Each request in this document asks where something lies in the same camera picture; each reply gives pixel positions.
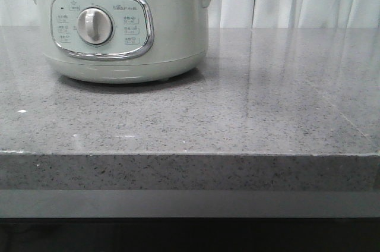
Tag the pale green electric cooking pot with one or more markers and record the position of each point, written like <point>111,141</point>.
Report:
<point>123,41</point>

